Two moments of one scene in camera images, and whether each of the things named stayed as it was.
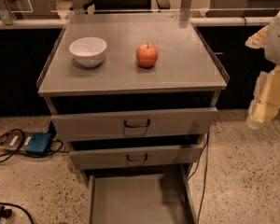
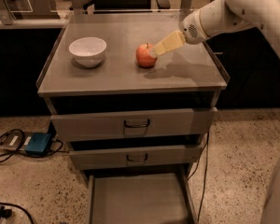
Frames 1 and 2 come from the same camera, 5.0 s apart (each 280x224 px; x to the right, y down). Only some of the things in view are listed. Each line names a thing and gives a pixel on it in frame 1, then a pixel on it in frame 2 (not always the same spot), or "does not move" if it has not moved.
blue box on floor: (38, 144) does not move
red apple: (147, 55) does not move
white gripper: (278, 41) -> (191, 29)
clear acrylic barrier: (211, 5) does not move
